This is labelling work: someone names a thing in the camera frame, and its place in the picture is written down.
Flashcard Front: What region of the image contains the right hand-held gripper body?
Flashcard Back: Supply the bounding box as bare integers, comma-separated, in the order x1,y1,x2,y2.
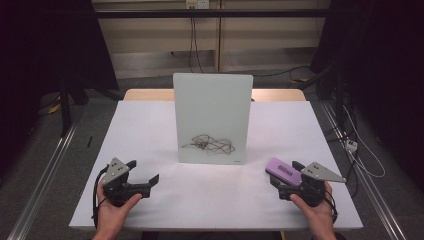
279,161,348,208

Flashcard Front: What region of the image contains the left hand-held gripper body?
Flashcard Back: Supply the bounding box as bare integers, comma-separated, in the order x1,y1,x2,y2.
100,157,141,208

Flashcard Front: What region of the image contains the purple whiteboard eraser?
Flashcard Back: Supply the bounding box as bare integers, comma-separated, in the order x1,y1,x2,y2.
265,157,304,187

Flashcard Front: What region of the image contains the white board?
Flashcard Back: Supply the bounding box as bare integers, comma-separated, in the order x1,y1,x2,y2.
172,72,254,166

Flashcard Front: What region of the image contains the person's right hand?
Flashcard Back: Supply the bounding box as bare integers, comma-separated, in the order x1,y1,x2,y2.
289,182,338,236

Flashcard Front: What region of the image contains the person's left hand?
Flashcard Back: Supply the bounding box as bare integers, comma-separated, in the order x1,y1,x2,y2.
94,192,143,236

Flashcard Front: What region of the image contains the white power plug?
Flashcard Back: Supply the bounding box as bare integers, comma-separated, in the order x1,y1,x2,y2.
344,139,359,153

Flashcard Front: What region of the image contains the white table cover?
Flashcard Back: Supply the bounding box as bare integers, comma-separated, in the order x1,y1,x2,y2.
68,100,364,231

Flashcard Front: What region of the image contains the wooden table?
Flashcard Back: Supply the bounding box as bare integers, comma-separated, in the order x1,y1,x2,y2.
123,88,307,103

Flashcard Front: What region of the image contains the person's dark clothing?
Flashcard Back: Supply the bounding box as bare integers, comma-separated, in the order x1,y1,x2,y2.
139,230,283,240

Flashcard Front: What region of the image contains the black stand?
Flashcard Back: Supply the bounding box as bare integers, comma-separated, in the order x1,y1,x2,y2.
296,63,349,129
57,74,89,138

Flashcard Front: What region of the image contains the black curtain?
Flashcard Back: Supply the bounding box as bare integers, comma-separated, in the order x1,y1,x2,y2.
309,0,424,189
0,0,120,178

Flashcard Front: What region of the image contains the black horizontal bar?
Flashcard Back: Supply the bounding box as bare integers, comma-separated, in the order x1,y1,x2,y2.
93,8,334,19

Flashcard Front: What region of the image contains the right hand-held gripper black cable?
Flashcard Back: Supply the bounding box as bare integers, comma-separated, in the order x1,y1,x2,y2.
321,189,339,224

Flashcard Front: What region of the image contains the hand-held gripper black cable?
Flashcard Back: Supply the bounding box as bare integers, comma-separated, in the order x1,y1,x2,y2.
321,189,339,224
91,165,111,229

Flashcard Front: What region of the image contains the left hand-held gripper black cable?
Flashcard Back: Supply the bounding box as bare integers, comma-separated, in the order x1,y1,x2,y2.
91,165,111,229

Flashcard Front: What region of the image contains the bundle of black cables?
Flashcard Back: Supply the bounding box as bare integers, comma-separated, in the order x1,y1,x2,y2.
325,124,360,198

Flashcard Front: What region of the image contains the metal floor rail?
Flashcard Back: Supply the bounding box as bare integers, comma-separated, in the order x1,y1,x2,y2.
319,101,408,240
6,113,85,240

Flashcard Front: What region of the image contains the white floor cable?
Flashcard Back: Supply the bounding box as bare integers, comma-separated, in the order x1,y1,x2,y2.
343,104,386,179

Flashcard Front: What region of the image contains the black floor cable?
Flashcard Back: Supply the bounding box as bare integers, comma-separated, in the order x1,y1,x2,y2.
253,65,312,78

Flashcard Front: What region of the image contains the black hanging cable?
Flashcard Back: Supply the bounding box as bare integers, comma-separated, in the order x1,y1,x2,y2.
188,17,195,74
193,17,205,74

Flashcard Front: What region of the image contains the white wall outlet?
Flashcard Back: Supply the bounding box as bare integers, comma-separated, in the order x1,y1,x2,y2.
185,0,211,10

